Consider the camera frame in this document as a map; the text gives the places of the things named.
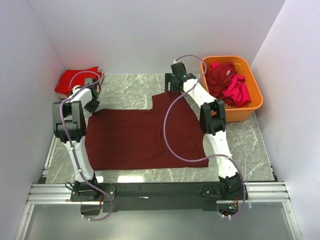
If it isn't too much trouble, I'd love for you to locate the dark maroon t shirt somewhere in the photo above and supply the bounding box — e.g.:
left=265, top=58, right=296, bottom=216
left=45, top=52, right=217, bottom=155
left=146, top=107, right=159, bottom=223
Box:
left=85, top=91, right=209, bottom=171

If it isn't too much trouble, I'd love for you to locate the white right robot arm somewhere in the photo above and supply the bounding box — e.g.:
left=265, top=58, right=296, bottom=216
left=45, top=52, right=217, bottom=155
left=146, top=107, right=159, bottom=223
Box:
left=163, top=60, right=247, bottom=200

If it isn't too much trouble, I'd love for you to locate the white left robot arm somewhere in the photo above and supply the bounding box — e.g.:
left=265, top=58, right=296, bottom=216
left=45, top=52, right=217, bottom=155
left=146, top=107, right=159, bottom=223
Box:
left=52, top=77, right=101, bottom=202

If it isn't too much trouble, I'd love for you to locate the folded red t shirt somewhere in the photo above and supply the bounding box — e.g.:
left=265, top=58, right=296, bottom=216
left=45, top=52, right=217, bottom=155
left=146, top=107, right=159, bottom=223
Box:
left=54, top=66, right=102, bottom=96

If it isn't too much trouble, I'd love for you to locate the crumpled maroon shirt in basket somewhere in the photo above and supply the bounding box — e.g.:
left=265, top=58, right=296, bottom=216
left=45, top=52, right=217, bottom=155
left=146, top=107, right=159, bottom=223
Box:
left=205, top=61, right=237, bottom=100

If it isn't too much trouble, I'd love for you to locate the crumpled pink shirt in basket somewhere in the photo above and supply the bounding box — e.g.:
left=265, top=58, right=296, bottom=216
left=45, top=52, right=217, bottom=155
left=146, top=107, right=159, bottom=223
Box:
left=222, top=73, right=251, bottom=108

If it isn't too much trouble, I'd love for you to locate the orange plastic laundry basket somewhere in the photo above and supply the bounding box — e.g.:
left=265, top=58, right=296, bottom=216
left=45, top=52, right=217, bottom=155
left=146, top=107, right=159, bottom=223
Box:
left=201, top=55, right=263, bottom=122

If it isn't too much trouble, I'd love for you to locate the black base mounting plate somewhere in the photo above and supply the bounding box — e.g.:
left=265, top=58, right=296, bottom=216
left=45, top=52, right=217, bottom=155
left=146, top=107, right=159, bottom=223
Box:
left=70, top=181, right=248, bottom=213

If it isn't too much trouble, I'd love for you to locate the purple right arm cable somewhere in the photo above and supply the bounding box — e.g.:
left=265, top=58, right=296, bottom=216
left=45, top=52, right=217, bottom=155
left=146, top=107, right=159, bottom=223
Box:
left=162, top=54, right=248, bottom=219

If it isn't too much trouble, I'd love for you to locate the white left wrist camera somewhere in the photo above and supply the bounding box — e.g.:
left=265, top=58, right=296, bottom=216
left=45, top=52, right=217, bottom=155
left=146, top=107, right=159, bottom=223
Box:
left=68, top=85, right=82, bottom=96

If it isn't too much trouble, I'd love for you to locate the aluminium frame rail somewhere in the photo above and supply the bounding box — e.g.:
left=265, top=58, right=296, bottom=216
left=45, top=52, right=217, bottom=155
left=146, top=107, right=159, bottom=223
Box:
left=14, top=182, right=303, bottom=240

